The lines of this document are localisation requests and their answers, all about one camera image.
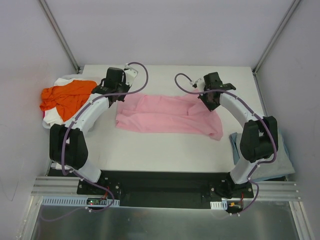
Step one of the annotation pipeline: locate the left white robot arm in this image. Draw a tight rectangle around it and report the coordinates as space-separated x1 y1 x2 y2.
49 65 138 195

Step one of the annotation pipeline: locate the white plastic bin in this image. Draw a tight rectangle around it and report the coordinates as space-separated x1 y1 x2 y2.
41 73 86 130

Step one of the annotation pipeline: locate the orange t shirt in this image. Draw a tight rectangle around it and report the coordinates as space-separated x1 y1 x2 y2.
39 78 97 126

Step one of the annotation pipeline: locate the blue folded t shirt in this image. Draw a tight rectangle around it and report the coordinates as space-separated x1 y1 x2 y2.
228 128 291 183

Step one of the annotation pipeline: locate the aluminium corner post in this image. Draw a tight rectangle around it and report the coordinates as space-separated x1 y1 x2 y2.
252 0 303 76
37 0 81 73

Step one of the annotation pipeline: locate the right slotted cable duct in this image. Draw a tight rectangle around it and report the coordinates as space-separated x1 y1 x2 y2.
210 200 228 211

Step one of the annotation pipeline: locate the slotted cable duct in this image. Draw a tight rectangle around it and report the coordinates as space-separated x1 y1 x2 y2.
210 200 228 211
41 196 120 208

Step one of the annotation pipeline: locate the right aluminium corner post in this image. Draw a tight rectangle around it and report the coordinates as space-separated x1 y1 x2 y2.
252 0 303 76

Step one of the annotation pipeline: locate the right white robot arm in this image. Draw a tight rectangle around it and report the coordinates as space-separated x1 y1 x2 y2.
193 72 279 198

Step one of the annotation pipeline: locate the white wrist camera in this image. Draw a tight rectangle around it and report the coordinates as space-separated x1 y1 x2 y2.
190 78 203 91
123 64 138 87

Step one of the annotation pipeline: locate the left slotted cable duct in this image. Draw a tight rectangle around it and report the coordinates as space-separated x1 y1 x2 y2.
41 196 120 208

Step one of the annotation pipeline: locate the aluminium extrusion rail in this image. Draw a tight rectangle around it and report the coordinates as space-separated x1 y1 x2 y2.
32 169 302 202

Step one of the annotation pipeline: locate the left aluminium corner post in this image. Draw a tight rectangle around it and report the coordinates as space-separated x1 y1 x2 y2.
37 0 81 73

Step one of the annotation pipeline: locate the grey folded t shirt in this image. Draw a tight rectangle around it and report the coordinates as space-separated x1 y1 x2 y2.
236 128 296 181

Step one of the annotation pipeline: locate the pink t shirt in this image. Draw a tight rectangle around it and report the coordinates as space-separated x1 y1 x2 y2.
115 93 224 141

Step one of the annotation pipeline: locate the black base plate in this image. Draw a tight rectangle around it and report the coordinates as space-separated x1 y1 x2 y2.
76 169 255 208

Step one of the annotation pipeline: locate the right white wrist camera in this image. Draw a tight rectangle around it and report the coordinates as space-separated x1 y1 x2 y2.
190 78 203 91

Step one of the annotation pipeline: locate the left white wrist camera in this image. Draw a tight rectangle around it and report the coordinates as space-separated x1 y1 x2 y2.
123 64 138 87

